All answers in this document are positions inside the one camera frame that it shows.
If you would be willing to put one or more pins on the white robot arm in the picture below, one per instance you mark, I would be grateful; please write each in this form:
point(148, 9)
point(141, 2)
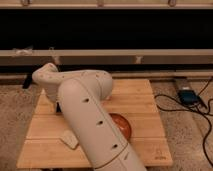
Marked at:
point(79, 95)

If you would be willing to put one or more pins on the orange ceramic cup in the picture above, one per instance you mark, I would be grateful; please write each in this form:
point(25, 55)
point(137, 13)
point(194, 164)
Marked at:
point(123, 124)

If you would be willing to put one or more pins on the white eraser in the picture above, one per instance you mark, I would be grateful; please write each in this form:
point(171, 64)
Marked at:
point(69, 139)

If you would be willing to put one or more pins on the black rectangular object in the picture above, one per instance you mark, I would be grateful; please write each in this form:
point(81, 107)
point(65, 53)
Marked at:
point(58, 109)

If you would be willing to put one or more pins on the black power adapter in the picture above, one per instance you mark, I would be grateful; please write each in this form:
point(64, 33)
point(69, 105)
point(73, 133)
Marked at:
point(188, 97)

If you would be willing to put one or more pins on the wooden table board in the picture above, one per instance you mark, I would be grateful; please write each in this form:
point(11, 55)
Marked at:
point(131, 98)

